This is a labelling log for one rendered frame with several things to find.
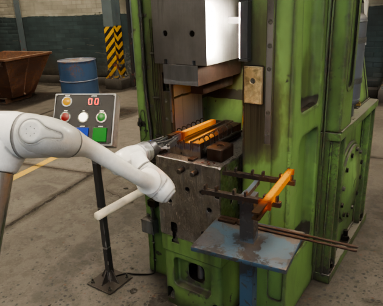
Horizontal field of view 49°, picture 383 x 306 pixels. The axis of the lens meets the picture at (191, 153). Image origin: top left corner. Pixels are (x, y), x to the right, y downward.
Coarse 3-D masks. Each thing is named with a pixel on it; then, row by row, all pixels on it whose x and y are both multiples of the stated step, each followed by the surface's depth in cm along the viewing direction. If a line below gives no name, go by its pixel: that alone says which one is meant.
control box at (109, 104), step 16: (64, 96) 225; (80, 96) 223; (96, 96) 222; (112, 96) 220; (64, 112) 223; (80, 112) 222; (96, 112) 220; (112, 112) 219; (112, 128) 217; (112, 144) 217
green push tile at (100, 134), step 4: (96, 128) 218; (100, 128) 217; (104, 128) 217; (96, 132) 217; (100, 132) 217; (104, 132) 217; (92, 136) 217; (96, 136) 217; (100, 136) 217; (104, 136) 216; (96, 140) 217; (100, 140) 216; (104, 140) 216
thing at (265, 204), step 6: (288, 168) 177; (288, 174) 170; (282, 180) 165; (288, 180) 169; (276, 186) 160; (282, 186) 161; (270, 192) 155; (276, 192) 155; (264, 198) 151; (270, 198) 151; (258, 204) 146; (264, 204) 146; (270, 204) 147; (258, 210) 141; (264, 210) 146; (270, 210) 147; (258, 216) 142
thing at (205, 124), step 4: (208, 120) 223; (212, 120) 222; (200, 124) 215; (204, 124) 216; (208, 124) 219; (212, 124) 222; (188, 128) 208; (192, 128) 208; (196, 128) 210; (200, 128) 213; (204, 128) 216; (176, 132) 198; (180, 132) 198; (184, 132) 200; (188, 132) 204; (192, 132) 207; (168, 136) 194; (184, 136) 200; (180, 140) 200
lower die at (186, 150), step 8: (216, 120) 242; (232, 120) 237; (216, 128) 224; (224, 128) 226; (240, 128) 235; (200, 136) 212; (216, 136) 215; (224, 136) 222; (176, 144) 211; (184, 144) 208; (192, 144) 205; (200, 144) 203; (208, 144) 209; (176, 152) 212; (184, 152) 210; (192, 152) 207; (200, 152) 204
